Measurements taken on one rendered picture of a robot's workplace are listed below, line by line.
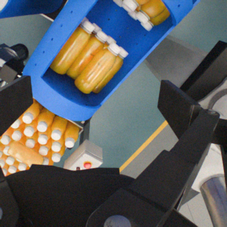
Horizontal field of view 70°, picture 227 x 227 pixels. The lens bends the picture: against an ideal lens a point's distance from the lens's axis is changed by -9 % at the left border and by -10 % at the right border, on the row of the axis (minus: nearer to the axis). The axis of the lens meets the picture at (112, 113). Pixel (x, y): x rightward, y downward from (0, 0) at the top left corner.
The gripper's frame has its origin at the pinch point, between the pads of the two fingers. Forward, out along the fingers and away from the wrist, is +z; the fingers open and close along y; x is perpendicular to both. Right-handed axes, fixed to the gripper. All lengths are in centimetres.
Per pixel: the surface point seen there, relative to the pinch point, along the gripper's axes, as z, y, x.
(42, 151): 48, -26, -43
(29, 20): 147, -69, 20
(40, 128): 47, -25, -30
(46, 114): 52, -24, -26
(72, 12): 30.6, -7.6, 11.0
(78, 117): 32.6, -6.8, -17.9
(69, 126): 57, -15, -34
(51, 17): 133, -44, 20
